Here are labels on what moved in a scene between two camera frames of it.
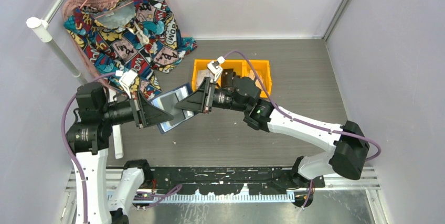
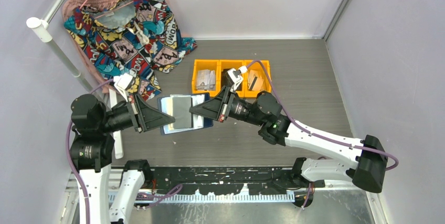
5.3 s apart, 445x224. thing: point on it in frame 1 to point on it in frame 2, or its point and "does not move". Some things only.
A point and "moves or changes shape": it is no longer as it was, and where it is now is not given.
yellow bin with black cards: x=239 y=67 does not move
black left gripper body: x=135 y=109 does not move
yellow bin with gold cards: x=243 y=68 does not move
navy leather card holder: x=168 y=100 moves or changes shape
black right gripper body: x=216 y=97 to x=233 y=104
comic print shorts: x=132 y=31 does not move
